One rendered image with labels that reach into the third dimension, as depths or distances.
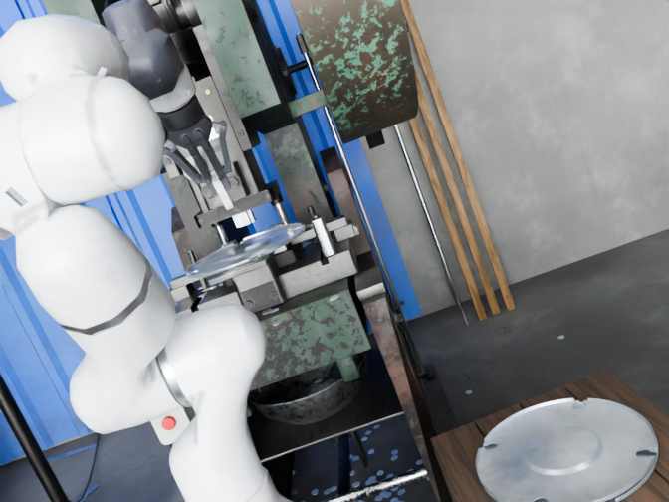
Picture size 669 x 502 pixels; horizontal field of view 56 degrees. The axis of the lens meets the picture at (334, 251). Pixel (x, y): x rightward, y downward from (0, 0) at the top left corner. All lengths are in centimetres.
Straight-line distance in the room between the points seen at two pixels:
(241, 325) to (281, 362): 62
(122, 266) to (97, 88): 17
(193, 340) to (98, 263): 22
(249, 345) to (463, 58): 211
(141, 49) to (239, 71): 45
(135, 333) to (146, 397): 14
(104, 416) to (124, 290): 23
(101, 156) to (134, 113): 5
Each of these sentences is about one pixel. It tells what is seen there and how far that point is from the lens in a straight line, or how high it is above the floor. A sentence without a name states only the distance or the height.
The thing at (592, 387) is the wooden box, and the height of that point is 35.
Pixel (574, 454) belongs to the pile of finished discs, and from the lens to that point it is 113.
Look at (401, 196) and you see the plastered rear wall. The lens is 273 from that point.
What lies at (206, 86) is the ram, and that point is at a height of 115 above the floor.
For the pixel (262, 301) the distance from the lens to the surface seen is 143.
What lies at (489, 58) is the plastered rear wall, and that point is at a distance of 277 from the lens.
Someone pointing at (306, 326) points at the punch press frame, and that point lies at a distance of 138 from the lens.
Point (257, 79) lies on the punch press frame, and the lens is 141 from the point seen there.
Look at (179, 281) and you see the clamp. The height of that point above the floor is 75.
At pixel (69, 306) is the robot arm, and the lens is 65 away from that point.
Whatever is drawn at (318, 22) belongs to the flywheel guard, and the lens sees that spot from 117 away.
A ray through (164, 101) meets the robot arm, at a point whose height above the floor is 112.
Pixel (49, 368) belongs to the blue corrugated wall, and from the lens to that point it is 312.
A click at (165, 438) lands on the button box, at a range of 140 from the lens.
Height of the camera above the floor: 102
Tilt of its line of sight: 13 degrees down
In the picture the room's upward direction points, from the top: 21 degrees counter-clockwise
